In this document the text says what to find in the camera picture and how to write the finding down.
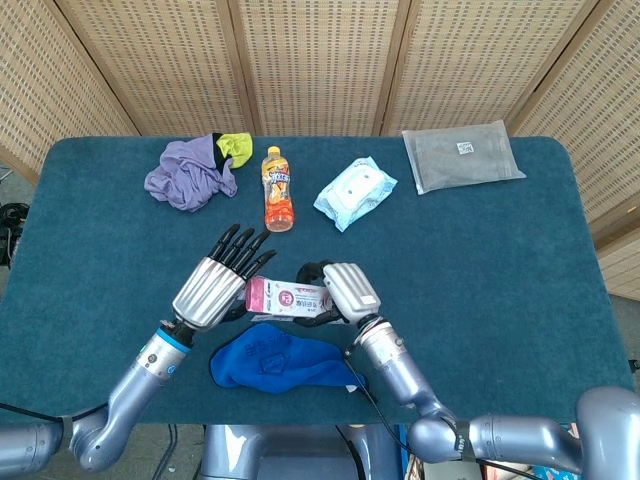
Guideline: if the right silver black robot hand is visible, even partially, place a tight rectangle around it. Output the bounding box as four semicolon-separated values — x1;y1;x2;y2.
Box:
292;259;382;329

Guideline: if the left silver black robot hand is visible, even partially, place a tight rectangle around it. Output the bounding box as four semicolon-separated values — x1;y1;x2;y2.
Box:
172;223;277;332

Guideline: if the white toothpaste carton box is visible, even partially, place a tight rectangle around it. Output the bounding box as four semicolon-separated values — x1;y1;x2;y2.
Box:
244;276;335;317

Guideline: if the light blue wet wipes pack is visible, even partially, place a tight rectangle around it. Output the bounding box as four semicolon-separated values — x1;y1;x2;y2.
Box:
313;156;399;234

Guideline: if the blue microfibre towel black trim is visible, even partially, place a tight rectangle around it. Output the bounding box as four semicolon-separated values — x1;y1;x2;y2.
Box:
209;322;370;394

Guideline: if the crumpled purple cloth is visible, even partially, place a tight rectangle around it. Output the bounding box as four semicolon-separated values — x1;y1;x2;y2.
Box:
143;133;239;213

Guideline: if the orange drink plastic bottle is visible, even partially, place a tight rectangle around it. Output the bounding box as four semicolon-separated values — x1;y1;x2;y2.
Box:
260;145;296;233

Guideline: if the yellow-green and black sock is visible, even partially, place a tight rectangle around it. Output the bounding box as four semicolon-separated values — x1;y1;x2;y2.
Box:
212;131;254;172

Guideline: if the grey cloth in clear bag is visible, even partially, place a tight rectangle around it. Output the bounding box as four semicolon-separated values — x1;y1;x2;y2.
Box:
401;119;528;196

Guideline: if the grey-blue robot torso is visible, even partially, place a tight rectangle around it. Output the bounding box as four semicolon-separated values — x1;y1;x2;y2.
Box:
199;424;407;480

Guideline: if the woven wooden folding screen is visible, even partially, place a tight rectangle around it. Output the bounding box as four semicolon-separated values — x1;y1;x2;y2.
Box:
0;0;640;301

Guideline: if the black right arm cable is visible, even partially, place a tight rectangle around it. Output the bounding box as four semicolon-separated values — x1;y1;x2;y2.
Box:
343;348;419;454

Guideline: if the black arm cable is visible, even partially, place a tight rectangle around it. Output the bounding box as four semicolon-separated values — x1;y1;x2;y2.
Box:
343;348;419;454
0;401;109;422

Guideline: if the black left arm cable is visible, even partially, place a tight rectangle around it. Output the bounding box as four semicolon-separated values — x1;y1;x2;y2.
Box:
0;401;109;422

